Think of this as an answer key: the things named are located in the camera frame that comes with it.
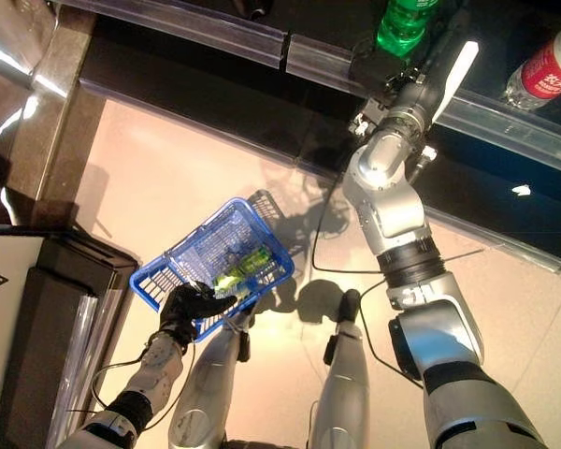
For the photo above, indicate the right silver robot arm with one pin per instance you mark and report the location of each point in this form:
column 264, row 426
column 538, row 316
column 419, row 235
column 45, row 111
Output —
column 402, row 210

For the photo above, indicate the black low display stand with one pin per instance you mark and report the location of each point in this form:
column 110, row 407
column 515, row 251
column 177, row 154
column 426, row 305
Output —
column 51, row 327

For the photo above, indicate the white paper scrap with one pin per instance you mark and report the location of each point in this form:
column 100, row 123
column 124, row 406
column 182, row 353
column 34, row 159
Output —
column 521, row 190

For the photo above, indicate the left silver robot leg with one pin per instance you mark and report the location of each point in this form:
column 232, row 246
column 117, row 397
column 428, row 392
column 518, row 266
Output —
column 215, row 374

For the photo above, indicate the green drink can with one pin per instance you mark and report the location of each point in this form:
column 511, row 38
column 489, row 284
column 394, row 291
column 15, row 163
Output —
column 250, row 264

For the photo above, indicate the silver robot leg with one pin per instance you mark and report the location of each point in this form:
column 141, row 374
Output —
column 346, row 383
column 215, row 374

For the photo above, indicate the right silver robot leg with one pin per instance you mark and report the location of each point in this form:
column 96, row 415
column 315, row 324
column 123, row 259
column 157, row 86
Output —
column 346, row 383

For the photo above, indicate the glossy brown stone plinth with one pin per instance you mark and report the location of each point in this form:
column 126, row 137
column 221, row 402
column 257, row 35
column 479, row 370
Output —
column 51, row 117

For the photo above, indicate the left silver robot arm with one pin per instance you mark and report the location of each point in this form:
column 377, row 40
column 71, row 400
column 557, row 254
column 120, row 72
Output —
column 159, row 369

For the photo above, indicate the blue plastic shopping basket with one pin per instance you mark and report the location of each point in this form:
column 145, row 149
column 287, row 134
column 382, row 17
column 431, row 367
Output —
column 142, row 283

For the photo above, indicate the water bottle red label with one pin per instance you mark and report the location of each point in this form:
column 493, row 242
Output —
column 547, row 70

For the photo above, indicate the green soda bottle yellow cap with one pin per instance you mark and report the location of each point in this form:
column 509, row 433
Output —
column 404, row 28

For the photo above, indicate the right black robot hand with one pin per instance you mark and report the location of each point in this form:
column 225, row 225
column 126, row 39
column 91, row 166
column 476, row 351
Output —
column 423, row 84

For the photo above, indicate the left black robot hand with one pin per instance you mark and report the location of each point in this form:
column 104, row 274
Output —
column 182, row 306

